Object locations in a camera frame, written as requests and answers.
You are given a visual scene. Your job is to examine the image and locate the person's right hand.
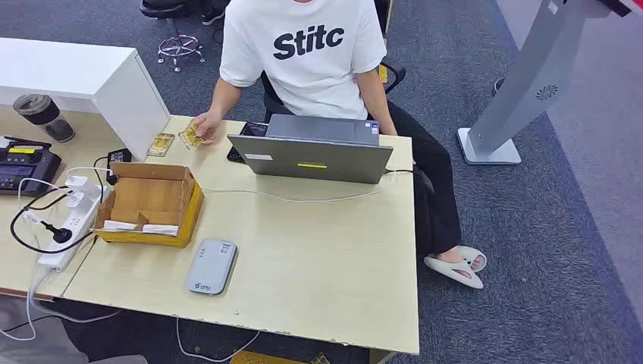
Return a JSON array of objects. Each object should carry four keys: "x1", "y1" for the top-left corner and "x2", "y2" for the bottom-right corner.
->
[{"x1": 193, "y1": 109, "x2": 224, "y2": 146}]

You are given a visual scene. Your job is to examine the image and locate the person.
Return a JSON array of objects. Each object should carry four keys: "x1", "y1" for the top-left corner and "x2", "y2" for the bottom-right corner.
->
[{"x1": 193, "y1": 0, "x2": 488, "y2": 290}]

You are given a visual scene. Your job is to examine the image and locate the grey card reader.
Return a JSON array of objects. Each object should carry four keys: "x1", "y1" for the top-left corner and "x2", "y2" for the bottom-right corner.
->
[{"x1": 185, "y1": 238, "x2": 239, "y2": 297}]

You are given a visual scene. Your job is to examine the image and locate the black smartphone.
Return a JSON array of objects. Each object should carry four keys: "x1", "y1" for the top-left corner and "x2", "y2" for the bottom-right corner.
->
[{"x1": 226, "y1": 121, "x2": 268, "y2": 165}]

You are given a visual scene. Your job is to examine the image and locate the swivel chair with chrome base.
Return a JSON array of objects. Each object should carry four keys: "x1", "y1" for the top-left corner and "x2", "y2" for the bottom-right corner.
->
[{"x1": 139, "y1": 0, "x2": 207, "y2": 73}]

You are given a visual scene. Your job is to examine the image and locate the black power adapter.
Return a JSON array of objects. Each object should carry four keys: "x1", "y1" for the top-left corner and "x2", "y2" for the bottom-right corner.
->
[{"x1": 106, "y1": 148, "x2": 133, "y2": 167}]

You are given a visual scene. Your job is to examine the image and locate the brown cardboard box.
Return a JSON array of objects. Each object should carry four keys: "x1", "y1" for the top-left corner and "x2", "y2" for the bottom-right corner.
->
[{"x1": 93, "y1": 162, "x2": 205, "y2": 249}]

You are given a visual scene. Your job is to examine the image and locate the grey laptop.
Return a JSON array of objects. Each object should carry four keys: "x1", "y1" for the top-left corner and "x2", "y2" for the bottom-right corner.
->
[{"x1": 227, "y1": 114, "x2": 394, "y2": 185}]

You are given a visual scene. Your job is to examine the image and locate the black shoe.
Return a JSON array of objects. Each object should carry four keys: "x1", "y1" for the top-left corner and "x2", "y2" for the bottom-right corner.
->
[{"x1": 201, "y1": 5, "x2": 226, "y2": 27}]

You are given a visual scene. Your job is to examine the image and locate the white cabinet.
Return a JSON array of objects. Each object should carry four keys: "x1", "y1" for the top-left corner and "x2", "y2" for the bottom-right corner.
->
[{"x1": 0, "y1": 36, "x2": 172, "y2": 162}]

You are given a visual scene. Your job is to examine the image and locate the clear tumbler with dark lid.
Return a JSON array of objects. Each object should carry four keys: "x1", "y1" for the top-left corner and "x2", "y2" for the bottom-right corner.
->
[{"x1": 13, "y1": 93, "x2": 77, "y2": 143}]

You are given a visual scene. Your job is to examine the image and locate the white power strip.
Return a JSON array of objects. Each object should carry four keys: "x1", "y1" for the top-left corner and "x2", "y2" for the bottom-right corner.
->
[{"x1": 37, "y1": 183, "x2": 109, "y2": 273}]

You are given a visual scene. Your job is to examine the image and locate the black handheld controller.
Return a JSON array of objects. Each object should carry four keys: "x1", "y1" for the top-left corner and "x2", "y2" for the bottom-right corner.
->
[{"x1": 0, "y1": 135, "x2": 63, "y2": 198}]

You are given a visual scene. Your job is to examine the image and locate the yellow object under desk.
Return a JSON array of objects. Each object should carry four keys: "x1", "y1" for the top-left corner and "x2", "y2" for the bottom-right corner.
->
[{"x1": 230, "y1": 350, "x2": 330, "y2": 364}]

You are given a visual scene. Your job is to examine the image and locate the beige slipper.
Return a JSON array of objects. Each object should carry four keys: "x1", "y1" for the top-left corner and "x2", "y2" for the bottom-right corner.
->
[
  {"x1": 454, "y1": 245, "x2": 488, "y2": 274},
  {"x1": 423, "y1": 253, "x2": 485, "y2": 290}
]

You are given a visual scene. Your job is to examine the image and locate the grey kiosk stand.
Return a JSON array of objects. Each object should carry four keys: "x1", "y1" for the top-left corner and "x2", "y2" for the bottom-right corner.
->
[{"x1": 456, "y1": 0, "x2": 611, "y2": 166}]

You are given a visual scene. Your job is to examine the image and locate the white laptop charging cable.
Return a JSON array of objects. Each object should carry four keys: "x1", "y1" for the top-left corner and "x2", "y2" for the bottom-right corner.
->
[{"x1": 200, "y1": 169, "x2": 414, "y2": 205}]

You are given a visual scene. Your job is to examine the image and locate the thin white charger cable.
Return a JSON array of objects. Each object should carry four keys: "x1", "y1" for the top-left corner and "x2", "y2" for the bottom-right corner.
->
[{"x1": 17, "y1": 166, "x2": 114, "y2": 212}]

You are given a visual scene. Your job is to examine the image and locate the black plug cable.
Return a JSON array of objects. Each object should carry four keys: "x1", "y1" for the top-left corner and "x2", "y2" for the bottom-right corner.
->
[{"x1": 10, "y1": 186, "x2": 96, "y2": 256}]

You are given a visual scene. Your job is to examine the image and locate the white cable under desk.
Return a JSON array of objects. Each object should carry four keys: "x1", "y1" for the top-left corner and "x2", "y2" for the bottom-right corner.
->
[{"x1": 175, "y1": 318, "x2": 261, "y2": 364}]

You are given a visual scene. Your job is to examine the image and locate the white power strip cord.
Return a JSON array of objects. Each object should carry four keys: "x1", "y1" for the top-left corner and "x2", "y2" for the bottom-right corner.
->
[{"x1": 0, "y1": 268, "x2": 121, "y2": 343}]

